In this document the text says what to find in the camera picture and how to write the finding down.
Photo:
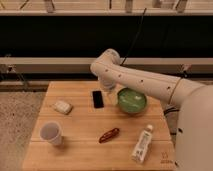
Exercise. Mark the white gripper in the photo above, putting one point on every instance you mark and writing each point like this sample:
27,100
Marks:
108,86

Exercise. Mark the black eraser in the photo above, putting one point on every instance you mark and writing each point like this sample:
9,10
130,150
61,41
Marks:
97,99

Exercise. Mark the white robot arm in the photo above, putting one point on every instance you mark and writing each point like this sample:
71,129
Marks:
194,138

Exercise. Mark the white sponge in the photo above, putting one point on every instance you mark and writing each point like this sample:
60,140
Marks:
62,107

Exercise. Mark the green bowl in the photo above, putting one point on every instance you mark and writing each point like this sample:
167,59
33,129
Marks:
131,101

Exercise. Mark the red sausage toy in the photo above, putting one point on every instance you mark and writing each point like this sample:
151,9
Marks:
108,135

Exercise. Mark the wooden cutting board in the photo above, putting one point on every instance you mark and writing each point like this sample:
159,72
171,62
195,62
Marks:
83,126

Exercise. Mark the white tube bottle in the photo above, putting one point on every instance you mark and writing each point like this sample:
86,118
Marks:
141,147

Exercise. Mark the white paper cup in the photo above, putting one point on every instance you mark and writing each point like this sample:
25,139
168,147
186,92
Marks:
51,132

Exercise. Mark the grey metal rail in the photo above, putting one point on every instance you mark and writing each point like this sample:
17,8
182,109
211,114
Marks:
82,65

